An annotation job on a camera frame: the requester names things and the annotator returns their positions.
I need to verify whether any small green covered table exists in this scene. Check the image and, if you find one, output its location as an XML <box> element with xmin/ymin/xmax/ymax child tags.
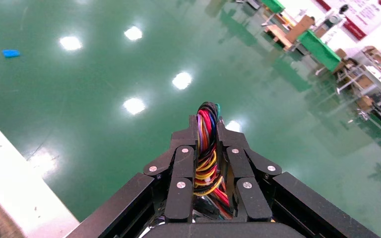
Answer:
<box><xmin>261</xmin><ymin>0</ymin><xmax>286</xmax><ymax>14</ymax></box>

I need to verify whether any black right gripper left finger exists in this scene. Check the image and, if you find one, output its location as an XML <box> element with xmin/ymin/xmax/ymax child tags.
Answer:
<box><xmin>143</xmin><ymin>115</ymin><xmax>198</xmax><ymax>223</ymax></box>

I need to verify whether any large green covered table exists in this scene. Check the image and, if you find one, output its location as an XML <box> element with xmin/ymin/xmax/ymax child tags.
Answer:
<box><xmin>297</xmin><ymin>29</ymin><xmax>342</xmax><ymax>73</ymax></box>

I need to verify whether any blue shoe cover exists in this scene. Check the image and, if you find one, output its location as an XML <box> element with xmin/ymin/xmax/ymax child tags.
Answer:
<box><xmin>1</xmin><ymin>49</ymin><xmax>21</xmax><ymax>59</ymax></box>

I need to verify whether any tall brown cardboard box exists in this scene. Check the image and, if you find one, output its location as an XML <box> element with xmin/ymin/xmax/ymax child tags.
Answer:
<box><xmin>286</xmin><ymin>14</ymin><xmax>316</xmax><ymax>43</ymax></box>

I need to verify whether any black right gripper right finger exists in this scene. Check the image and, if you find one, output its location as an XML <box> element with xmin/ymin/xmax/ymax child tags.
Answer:
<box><xmin>216</xmin><ymin>117</ymin><xmax>282</xmax><ymax>223</ymax></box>

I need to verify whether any red white wall banner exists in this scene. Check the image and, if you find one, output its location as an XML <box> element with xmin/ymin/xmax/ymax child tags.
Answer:
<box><xmin>315</xmin><ymin>0</ymin><xmax>369</xmax><ymax>42</ymax></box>

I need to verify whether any white metal shelving rack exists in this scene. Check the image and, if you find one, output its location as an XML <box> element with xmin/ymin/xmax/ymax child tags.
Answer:
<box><xmin>336</xmin><ymin>46</ymin><xmax>381</xmax><ymax>132</ymax></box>

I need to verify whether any thick colourful wire bundle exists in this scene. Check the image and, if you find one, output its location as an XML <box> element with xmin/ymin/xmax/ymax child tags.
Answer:
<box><xmin>192</xmin><ymin>102</ymin><xmax>234</xmax><ymax>220</ymax></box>

